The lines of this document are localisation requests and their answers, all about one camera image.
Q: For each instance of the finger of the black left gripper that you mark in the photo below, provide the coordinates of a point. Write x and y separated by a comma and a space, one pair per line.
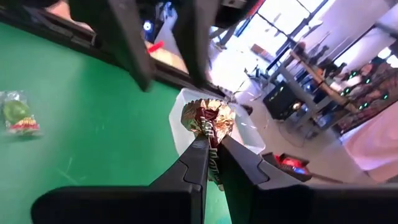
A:
196, 37
124, 31

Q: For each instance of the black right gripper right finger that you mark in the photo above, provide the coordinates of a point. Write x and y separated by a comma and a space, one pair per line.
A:
239, 180

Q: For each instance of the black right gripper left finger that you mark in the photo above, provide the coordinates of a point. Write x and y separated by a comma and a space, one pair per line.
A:
196, 174

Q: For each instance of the gold brown candy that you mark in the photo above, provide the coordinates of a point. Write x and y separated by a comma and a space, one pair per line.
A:
211, 118

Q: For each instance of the small red tag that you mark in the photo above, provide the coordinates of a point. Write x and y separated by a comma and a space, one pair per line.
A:
155, 46

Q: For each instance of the clear plastic bin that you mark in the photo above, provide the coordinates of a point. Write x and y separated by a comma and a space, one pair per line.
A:
248, 137

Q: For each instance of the black red power box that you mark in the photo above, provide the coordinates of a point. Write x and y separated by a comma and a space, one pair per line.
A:
289, 169

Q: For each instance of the black equipment case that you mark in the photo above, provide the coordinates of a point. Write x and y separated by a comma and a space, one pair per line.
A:
280, 99

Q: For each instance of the green felt table mat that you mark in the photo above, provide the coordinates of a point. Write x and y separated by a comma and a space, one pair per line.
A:
93, 140

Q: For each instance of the grey metal stand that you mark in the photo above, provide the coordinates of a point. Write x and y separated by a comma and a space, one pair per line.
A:
295, 85

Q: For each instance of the long wooden bench table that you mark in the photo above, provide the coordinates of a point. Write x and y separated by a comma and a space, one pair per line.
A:
323, 84

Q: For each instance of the green gummy clear wrapper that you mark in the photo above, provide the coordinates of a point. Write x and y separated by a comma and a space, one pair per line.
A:
18, 115

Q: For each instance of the white covered table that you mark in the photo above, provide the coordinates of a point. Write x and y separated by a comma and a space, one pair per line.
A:
373, 146

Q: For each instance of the dark rack green lights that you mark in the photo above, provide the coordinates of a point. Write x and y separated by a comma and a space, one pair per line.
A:
373, 93

